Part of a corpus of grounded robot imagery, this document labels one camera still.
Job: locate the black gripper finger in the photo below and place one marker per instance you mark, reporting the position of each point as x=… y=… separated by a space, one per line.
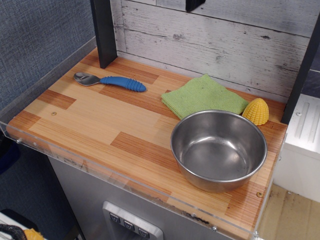
x=191 y=5

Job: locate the green towel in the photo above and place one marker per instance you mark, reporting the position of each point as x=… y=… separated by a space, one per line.
x=202 y=93

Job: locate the yellow toy corn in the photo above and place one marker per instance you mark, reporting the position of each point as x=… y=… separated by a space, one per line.
x=257 y=111

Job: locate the stainless steel bowl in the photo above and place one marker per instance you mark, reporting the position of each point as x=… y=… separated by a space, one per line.
x=218 y=151

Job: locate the grey toy cabinet front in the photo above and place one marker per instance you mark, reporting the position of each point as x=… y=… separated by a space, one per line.
x=86 y=190

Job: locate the silver button panel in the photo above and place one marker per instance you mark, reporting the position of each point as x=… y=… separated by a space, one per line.
x=131 y=222

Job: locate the yellow object bottom left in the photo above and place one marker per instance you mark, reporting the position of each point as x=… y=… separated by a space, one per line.
x=32 y=234

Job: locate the blue handled metal spoon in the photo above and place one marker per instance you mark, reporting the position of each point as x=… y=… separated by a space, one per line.
x=87 y=79

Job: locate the black right post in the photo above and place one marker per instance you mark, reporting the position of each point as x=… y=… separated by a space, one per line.
x=303 y=20

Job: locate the white aluminium rail block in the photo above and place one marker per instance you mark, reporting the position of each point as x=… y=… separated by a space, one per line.
x=298 y=167

